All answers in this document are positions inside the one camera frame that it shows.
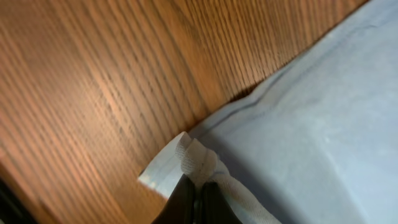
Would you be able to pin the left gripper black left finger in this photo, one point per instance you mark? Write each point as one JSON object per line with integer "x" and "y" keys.
{"x": 179, "y": 208}

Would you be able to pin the light blue printed t-shirt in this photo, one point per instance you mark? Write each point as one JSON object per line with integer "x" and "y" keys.
{"x": 317, "y": 142}

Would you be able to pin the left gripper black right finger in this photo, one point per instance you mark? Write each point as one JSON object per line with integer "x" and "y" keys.
{"x": 214, "y": 209}

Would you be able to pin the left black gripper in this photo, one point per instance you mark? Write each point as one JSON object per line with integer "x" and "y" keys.
{"x": 12, "y": 210}

